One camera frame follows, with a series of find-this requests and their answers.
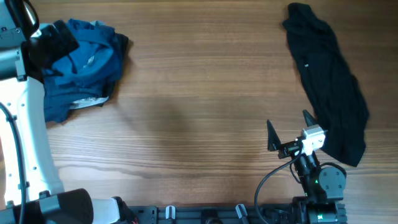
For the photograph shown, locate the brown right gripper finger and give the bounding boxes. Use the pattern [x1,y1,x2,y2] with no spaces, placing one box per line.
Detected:
[302,110,317,127]
[266,119,281,152]

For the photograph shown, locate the blue t-shirt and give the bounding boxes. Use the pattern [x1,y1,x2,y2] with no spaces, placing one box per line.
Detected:
[44,19,129,86]

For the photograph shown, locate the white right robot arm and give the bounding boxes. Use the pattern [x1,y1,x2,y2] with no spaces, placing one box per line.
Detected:
[269,110,348,223]

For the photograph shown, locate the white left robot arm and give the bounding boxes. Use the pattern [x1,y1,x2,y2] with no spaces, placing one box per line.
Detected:
[1,21,159,223]

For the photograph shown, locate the black garment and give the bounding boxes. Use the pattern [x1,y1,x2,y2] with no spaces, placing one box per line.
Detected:
[282,2,369,167]

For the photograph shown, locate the folded dark blue shorts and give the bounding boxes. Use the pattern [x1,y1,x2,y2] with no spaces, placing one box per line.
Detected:
[43,20,130,124]

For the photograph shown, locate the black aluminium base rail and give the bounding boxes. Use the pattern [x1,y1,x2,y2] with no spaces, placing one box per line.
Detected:
[123,203,348,224]

